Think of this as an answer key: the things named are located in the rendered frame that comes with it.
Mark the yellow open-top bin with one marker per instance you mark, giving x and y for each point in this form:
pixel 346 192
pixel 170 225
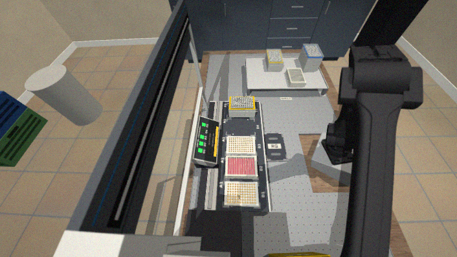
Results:
pixel 299 254

